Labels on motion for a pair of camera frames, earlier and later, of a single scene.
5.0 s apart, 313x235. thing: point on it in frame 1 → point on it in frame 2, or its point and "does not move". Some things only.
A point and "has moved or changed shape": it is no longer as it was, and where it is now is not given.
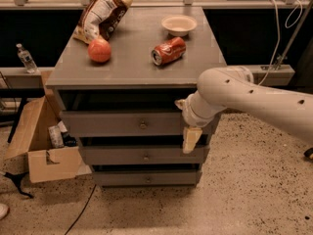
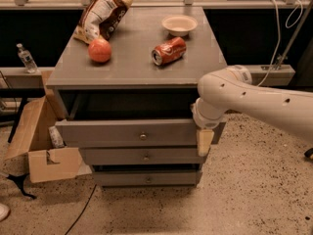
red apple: [99, 50] does not move
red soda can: [168, 51] does not move
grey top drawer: [126, 122] has moved or changed shape
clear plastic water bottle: [26, 59] does not move
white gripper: [190, 116] → [205, 122]
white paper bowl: [179, 24] does not move
